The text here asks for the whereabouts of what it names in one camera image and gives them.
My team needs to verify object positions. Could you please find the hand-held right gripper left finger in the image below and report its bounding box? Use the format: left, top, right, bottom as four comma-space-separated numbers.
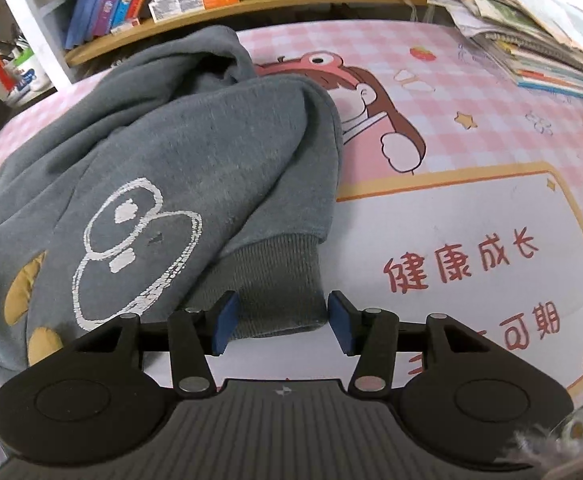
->
66, 290, 241, 395

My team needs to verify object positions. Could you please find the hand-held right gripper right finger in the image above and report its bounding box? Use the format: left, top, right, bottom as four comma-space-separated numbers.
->
327, 290, 502, 395

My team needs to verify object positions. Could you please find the grey printed sweatshirt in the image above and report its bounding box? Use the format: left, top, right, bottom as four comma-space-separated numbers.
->
0, 25, 345, 386

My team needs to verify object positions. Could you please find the pink cartoon printed table mat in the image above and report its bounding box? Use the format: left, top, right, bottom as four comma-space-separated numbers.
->
0, 20, 583, 461

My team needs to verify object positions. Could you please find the grey fluffy pompom with bead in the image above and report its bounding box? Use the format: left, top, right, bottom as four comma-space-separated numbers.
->
511, 400, 583, 480

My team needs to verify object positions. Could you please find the white pen holder with pens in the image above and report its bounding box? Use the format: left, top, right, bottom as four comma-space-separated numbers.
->
0, 35, 52, 106

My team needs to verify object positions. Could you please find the wooden shelf board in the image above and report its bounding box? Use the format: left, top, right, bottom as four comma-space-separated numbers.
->
64, 0, 432, 67

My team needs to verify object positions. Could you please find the stack of picture books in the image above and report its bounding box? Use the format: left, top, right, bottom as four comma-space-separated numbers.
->
426, 0, 583, 102

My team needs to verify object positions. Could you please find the white shelf post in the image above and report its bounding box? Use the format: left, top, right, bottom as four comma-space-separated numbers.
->
0, 0, 75, 88

